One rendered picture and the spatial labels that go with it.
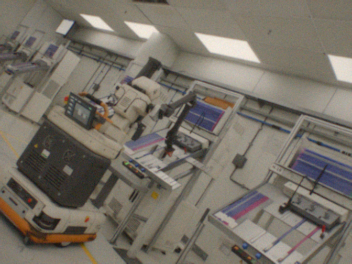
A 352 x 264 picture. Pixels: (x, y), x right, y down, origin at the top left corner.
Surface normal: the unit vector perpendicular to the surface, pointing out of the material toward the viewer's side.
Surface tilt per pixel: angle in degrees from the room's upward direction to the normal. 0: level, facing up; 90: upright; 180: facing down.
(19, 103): 90
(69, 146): 90
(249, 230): 44
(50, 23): 90
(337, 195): 90
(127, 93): 82
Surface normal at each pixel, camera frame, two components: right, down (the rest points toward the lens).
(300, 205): -0.01, -0.90
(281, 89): -0.57, -0.43
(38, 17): 0.62, 0.33
